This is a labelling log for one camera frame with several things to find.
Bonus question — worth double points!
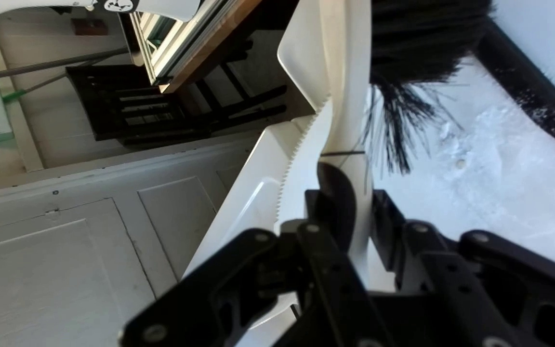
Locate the white hand broom black bristles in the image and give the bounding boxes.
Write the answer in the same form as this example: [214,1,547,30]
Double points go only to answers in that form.
[314,0,495,295]

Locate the wooden frame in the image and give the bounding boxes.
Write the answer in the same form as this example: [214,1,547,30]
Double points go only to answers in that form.
[129,0,266,96]

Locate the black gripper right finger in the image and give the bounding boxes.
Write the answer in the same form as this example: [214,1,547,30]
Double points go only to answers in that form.
[372,188,555,347]

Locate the white detergent powder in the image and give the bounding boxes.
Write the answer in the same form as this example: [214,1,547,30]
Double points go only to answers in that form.
[410,88,555,227]

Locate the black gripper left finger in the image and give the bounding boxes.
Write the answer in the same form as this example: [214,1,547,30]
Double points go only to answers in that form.
[119,188,395,347]

